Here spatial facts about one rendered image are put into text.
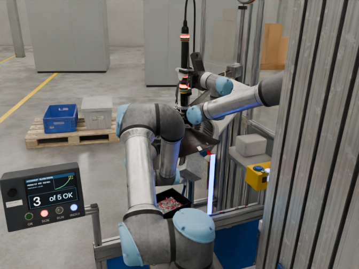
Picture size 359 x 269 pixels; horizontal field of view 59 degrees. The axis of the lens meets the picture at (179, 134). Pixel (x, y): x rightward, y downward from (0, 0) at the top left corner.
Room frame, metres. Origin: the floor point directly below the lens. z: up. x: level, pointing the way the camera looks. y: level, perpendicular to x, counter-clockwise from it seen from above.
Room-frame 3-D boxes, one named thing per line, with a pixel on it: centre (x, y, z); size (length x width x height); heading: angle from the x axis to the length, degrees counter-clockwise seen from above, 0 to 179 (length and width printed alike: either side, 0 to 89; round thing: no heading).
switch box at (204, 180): (1.92, -0.24, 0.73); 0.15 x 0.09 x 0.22; 112
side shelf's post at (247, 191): (1.90, -0.48, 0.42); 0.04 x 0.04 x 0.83; 22
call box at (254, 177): (1.37, -0.43, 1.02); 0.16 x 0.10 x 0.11; 112
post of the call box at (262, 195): (1.37, -0.43, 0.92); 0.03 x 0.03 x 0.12; 22
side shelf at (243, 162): (1.90, -0.48, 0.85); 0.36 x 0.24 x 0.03; 22
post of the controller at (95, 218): (1.05, 0.34, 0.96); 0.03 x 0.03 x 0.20; 22
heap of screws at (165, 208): (1.34, 0.07, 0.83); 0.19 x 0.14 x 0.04; 128
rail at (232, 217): (1.22, -0.06, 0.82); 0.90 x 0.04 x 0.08; 112
